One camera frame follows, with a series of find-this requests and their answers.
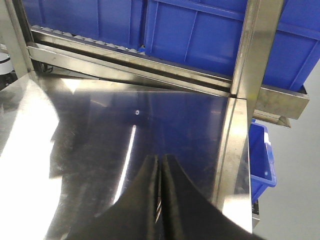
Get right blue plastic bin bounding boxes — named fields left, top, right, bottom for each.
left=144, top=0, right=320, bottom=92

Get blue plastic bin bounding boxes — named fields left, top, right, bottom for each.
left=144, top=0, right=320, bottom=92
left=22, top=0, right=146, bottom=49

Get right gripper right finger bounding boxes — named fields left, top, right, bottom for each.
left=161, top=154, right=261, bottom=240

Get lower blue bin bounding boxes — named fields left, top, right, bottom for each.
left=248, top=121, right=277, bottom=203

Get stainless steel rack frame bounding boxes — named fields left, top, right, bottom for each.
left=4, top=0, right=311, bottom=129

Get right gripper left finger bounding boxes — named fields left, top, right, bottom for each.
left=67, top=155, right=159, bottom=240

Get left blue plastic bin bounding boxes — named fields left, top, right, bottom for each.
left=22, top=0, right=146, bottom=49

